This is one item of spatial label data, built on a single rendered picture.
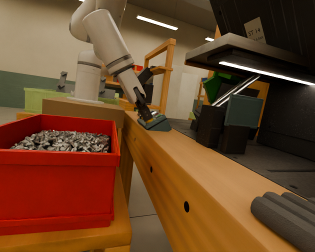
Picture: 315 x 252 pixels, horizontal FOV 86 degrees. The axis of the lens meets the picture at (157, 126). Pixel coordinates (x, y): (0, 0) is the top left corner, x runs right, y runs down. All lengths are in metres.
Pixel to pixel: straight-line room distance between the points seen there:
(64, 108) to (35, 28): 7.28
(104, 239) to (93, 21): 0.49
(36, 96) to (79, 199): 1.23
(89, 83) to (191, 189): 0.79
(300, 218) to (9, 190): 0.32
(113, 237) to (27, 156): 0.17
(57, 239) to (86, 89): 0.75
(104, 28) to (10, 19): 7.76
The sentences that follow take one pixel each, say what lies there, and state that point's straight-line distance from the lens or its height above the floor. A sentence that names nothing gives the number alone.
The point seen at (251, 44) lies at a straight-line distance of 0.37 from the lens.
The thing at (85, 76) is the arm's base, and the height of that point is 1.07.
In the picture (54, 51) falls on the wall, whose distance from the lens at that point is 7.76.
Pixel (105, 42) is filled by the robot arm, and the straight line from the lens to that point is 0.53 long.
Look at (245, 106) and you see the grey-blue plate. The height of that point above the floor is 1.02.
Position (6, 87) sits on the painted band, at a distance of 8.06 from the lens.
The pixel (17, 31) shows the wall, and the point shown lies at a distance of 8.12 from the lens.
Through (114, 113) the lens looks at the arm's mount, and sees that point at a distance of 0.79.
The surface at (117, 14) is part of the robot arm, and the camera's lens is 0.65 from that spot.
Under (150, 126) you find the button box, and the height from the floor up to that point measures 0.91.
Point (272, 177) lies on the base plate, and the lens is 0.36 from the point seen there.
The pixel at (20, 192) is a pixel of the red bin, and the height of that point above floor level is 0.86.
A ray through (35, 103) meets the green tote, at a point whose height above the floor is 0.86.
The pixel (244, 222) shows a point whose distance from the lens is 0.21.
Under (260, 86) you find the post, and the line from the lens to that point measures 1.01.
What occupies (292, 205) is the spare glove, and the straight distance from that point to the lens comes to 0.22.
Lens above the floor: 1.01
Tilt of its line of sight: 9 degrees down
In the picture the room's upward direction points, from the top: 8 degrees clockwise
